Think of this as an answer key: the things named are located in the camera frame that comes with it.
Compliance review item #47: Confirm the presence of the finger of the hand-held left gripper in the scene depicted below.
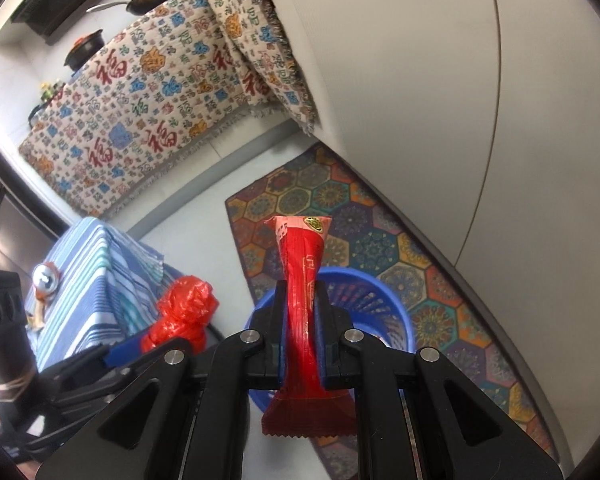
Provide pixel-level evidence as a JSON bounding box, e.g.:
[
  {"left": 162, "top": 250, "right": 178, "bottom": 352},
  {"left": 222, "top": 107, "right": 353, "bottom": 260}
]
[
  {"left": 36, "top": 331, "right": 156, "bottom": 377},
  {"left": 25, "top": 365, "right": 137, "bottom": 443}
]

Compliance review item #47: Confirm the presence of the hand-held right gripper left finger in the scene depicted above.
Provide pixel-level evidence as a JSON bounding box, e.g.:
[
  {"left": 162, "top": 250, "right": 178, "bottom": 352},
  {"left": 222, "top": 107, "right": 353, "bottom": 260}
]
[{"left": 35, "top": 280, "right": 288, "bottom": 480}]

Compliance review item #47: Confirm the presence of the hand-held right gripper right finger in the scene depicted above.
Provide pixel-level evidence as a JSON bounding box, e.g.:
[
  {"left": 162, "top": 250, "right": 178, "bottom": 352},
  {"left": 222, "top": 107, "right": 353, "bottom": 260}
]
[{"left": 314, "top": 280, "right": 563, "bottom": 480}]

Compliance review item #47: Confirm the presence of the small orange wrapper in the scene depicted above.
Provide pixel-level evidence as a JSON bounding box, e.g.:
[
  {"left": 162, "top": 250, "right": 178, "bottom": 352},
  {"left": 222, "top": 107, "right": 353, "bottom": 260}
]
[{"left": 27, "top": 296, "right": 49, "bottom": 332}]

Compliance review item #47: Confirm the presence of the crushed red can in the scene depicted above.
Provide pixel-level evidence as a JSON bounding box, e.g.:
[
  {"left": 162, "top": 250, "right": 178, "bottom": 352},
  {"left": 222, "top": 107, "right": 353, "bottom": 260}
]
[{"left": 31, "top": 261, "right": 61, "bottom": 297}]

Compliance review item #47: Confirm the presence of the red plastic bag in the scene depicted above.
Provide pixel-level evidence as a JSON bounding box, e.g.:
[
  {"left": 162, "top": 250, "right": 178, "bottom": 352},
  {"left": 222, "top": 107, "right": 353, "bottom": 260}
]
[{"left": 140, "top": 275, "right": 216, "bottom": 356}]

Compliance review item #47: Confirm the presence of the blue plastic basket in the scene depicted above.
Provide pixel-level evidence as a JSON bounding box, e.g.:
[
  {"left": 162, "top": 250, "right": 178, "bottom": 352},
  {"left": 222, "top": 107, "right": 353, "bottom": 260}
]
[{"left": 244, "top": 266, "right": 413, "bottom": 411}]

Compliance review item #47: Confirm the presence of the red stick packet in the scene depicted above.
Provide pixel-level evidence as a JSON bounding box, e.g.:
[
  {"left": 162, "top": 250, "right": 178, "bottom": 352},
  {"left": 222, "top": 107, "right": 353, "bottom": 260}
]
[{"left": 261, "top": 215, "right": 356, "bottom": 440}]

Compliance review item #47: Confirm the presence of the blue striped tablecloth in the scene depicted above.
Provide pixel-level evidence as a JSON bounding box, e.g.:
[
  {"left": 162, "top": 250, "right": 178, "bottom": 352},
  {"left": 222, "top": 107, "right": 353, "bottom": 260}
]
[{"left": 22, "top": 216, "right": 166, "bottom": 368}]

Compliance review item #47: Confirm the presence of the grey refrigerator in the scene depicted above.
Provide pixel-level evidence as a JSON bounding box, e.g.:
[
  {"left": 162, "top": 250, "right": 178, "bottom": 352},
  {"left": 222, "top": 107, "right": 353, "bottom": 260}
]
[{"left": 0, "top": 150, "right": 81, "bottom": 273}]

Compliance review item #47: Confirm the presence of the hexagon patterned floor mat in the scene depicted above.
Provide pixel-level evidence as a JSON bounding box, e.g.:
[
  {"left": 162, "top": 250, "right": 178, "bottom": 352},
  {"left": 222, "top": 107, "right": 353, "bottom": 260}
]
[{"left": 224, "top": 141, "right": 561, "bottom": 476}]

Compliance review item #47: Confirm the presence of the large printed blanket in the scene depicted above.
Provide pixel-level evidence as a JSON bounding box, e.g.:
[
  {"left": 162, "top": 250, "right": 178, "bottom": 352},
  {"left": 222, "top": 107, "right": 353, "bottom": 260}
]
[{"left": 17, "top": 0, "right": 261, "bottom": 218}]

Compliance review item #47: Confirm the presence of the black clay pot red lid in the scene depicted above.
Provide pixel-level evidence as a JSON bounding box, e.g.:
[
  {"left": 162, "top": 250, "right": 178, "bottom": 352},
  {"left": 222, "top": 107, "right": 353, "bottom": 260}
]
[{"left": 62, "top": 30, "right": 105, "bottom": 70}]

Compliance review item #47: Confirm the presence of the white kitchen cabinet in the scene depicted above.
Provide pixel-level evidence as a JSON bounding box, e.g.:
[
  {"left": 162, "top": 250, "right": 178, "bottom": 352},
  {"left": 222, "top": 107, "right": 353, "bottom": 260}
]
[{"left": 255, "top": 0, "right": 600, "bottom": 361}]

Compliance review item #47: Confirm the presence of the black range hood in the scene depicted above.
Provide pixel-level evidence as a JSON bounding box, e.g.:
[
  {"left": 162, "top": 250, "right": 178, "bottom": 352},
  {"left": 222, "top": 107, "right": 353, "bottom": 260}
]
[{"left": 10, "top": 0, "right": 88, "bottom": 46}]

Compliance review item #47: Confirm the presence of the small printed blanket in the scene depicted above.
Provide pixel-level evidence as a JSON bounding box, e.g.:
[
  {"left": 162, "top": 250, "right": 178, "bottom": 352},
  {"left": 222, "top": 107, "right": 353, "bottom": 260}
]
[{"left": 202, "top": 0, "right": 318, "bottom": 136}]

